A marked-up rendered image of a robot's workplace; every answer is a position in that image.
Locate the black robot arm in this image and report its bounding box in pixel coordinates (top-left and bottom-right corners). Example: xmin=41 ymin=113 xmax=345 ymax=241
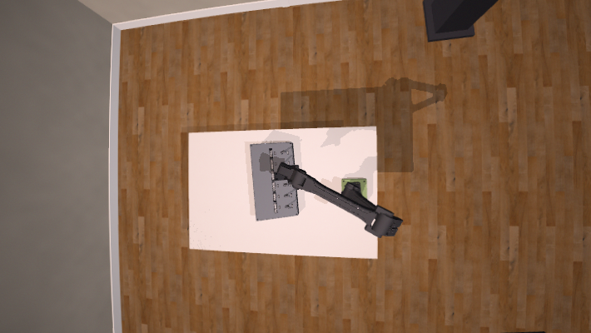
xmin=274 ymin=162 xmax=403 ymax=238

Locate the grey switch panel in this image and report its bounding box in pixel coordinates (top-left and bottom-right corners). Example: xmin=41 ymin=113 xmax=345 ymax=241
xmin=250 ymin=142 xmax=299 ymax=221

